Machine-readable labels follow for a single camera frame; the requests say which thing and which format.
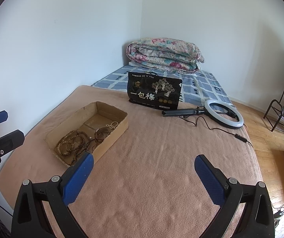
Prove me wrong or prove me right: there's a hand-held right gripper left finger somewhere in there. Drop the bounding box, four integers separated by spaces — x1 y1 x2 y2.
11 152 94 238

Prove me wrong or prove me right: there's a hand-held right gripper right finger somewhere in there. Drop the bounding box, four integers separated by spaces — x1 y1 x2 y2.
194 154 274 238

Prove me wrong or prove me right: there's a brown wooden bead necklace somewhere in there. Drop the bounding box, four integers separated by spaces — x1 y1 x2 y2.
56 130 91 165

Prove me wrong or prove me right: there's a brown strap wristwatch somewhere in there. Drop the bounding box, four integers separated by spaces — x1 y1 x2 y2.
94 127 110 143

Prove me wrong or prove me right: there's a cardboard box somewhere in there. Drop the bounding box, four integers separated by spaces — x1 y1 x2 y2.
45 101 128 167

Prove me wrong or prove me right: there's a pink blanket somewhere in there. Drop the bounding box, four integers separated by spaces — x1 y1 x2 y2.
0 85 264 238

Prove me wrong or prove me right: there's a blue checkered bed sheet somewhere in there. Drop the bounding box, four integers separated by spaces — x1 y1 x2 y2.
91 64 236 105

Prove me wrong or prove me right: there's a black metal shoe rack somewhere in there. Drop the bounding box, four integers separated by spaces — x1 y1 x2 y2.
263 99 284 138

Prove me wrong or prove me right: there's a black snack bag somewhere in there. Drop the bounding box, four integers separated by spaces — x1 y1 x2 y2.
127 71 183 111

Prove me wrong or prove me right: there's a floral quilt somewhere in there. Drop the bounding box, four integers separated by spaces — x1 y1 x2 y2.
127 37 205 73

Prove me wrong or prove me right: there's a black ring light cable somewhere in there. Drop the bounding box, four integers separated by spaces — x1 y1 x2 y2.
182 118 253 146

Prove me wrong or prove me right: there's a ring light with tripod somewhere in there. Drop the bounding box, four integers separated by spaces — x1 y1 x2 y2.
161 99 244 130

